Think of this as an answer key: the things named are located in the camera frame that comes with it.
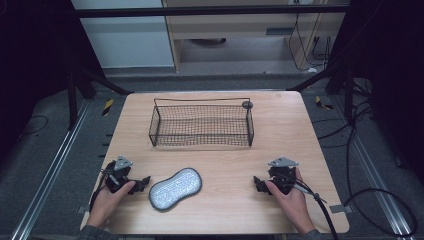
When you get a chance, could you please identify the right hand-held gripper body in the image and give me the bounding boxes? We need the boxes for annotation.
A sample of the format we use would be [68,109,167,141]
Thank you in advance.
[267,156,300,196]

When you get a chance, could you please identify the aluminium floor rail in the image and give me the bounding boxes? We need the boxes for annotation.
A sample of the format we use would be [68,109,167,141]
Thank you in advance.
[10,99,92,240]
[333,96,415,240]

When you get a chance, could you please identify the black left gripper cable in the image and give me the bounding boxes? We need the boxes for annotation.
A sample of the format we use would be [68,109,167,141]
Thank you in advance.
[88,169,116,213]

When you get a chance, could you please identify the black curtain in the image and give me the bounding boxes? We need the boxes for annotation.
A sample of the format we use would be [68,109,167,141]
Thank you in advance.
[328,0,424,186]
[0,0,105,164]

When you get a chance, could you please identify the person's right hand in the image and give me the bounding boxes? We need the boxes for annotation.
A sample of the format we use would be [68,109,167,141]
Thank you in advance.
[265,167,316,235]

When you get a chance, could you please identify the black metal stand strut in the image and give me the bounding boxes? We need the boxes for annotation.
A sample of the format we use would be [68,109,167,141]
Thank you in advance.
[287,59,356,124]
[66,61,135,132]

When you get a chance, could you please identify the black hanging desk cables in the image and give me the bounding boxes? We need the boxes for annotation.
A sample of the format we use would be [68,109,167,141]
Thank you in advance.
[287,12,333,72]

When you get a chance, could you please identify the grey oval scouring pad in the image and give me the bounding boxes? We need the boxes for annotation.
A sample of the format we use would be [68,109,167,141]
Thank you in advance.
[148,167,203,212]

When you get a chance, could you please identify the thin black floor cable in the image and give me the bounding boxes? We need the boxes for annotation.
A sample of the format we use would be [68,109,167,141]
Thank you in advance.
[19,114,50,136]

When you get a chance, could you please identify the black yellow striped tape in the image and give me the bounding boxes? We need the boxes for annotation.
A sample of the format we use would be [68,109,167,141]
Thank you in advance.
[314,95,334,111]
[101,98,115,117]

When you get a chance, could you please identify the black wire mesh basket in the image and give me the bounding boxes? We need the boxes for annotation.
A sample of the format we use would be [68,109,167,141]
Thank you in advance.
[148,97,255,148]

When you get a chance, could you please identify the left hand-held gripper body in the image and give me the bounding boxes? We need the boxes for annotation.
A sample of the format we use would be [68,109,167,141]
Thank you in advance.
[104,155,135,195]

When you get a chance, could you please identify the person's left hand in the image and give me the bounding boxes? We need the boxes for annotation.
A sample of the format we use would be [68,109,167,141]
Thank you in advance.
[86,180,137,230]

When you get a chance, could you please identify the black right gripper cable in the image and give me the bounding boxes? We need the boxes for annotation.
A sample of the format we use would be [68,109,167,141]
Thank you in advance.
[292,180,340,240]

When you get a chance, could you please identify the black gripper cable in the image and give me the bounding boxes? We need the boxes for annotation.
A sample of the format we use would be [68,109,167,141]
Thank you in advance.
[292,180,340,240]
[88,169,116,213]

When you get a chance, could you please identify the white cabinet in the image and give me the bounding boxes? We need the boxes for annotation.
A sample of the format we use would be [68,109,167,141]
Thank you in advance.
[71,0,176,70]

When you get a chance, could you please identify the black horizontal frame bar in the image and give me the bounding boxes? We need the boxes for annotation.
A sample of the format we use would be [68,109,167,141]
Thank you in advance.
[74,4,351,19]

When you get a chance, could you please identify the black looped floor cable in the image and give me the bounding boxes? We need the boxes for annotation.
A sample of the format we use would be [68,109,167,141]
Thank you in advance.
[313,99,418,238]

